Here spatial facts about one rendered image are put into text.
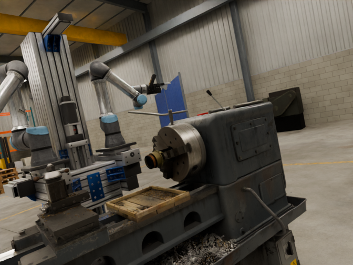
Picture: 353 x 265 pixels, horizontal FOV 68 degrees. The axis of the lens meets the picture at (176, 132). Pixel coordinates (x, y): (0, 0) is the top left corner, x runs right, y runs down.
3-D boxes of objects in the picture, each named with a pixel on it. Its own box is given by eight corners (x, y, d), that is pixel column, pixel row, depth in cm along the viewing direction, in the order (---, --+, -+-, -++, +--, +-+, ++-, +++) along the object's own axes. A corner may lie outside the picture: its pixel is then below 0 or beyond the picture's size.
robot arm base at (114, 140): (101, 148, 193) (98, 135, 192) (118, 144, 203) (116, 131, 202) (111, 147, 182) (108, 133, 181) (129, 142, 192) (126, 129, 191)
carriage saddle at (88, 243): (78, 217, 136) (75, 206, 136) (112, 240, 98) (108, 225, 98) (11, 243, 118) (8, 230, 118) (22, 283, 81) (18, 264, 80)
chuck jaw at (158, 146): (170, 151, 150) (160, 137, 155) (173, 145, 146) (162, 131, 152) (154, 156, 143) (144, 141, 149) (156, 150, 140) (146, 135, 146)
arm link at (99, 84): (103, 134, 195) (87, 62, 192) (101, 134, 209) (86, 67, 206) (119, 130, 200) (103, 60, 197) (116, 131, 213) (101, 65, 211)
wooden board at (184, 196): (153, 191, 157) (152, 184, 157) (190, 199, 128) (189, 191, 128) (106, 209, 139) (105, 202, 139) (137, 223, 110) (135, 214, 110)
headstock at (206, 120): (231, 158, 210) (222, 110, 208) (286, 158, 172) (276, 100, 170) (174, 180, 176) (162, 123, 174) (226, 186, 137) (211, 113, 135)
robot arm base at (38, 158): (28, 166, 159) (24, 151, 159) (53, 160, 169) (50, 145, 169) (34, 166, 148) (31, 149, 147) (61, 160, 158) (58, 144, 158)
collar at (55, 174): (60, 174, 122) (58, 168, 122) (63, 175, 115) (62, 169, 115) (41, 180, 117) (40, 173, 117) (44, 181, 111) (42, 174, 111)
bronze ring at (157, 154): (155, 148, 144) (141, 154, 139) (164, 148, 137) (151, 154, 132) (159, 164, 146) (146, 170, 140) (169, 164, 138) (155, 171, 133)
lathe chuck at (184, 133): (171, 173, 164) (163, 124, 161) (205, 180, 139) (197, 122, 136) (159, 177, 159) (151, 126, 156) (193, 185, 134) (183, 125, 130)
